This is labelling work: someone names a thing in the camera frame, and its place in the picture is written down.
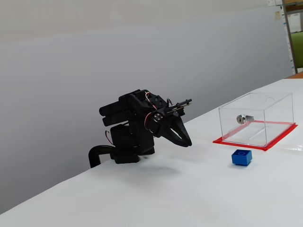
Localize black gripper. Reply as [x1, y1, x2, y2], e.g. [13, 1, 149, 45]
[148, 106, 193, 148]

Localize blue lego brick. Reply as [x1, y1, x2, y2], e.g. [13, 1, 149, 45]
[231, 149, 253, 166]

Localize transparent plastic box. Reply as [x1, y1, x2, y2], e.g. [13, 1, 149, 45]
[218, 92, 294, 148]

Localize silver cam lock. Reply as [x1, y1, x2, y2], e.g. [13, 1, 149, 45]
[236, 114, 255, 125]

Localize black table clamp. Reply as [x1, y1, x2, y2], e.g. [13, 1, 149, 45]
[88, 144, 116, 169]

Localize red tape square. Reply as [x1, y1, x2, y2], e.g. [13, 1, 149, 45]
[212, 120, 298, 152]

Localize green panel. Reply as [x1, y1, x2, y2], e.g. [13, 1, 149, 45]
[290, 31, 303, 73]

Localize white printed poster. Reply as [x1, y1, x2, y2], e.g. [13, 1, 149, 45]
[287, 11, 302, 34]

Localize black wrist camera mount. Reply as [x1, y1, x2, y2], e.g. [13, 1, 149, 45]
[165, 98, 193, 117]

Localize wooden shelf frame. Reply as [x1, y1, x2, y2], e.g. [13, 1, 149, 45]
[282, 0, 303, 74]

